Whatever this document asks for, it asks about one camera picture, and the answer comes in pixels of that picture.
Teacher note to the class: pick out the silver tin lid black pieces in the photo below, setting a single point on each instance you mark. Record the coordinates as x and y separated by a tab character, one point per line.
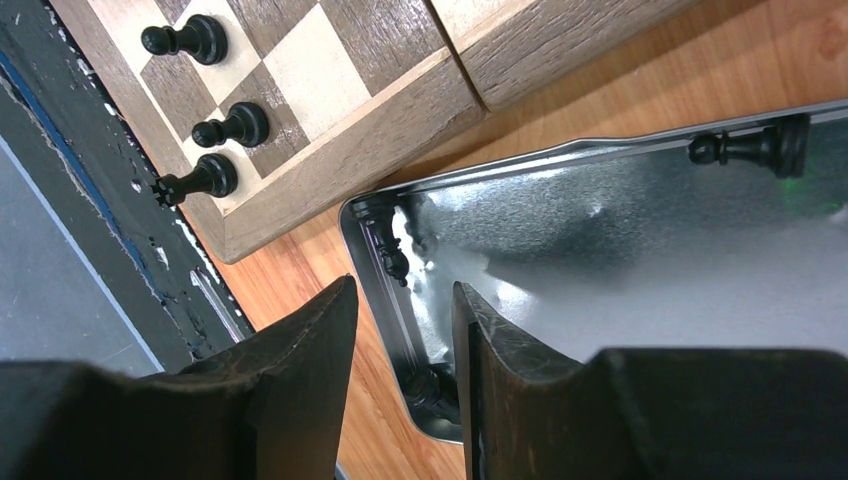
619	242

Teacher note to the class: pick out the wooden chess board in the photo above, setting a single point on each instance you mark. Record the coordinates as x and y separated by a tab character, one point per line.
353	90

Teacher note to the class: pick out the black pawn in lid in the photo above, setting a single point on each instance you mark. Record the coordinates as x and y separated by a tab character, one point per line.
780	148

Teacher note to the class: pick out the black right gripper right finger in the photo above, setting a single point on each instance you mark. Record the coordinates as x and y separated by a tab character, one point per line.
530	412

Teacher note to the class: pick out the black chess piece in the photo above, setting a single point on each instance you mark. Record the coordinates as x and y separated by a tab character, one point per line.
214	175
432	388

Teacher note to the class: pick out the black piece in lid corner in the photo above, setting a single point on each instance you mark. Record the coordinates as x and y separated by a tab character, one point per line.
375	214

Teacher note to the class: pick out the black pawn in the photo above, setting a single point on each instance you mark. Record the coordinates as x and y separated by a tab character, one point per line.
202	37
246	124
780	148

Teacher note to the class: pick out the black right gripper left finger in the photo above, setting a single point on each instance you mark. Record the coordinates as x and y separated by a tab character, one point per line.
270	407

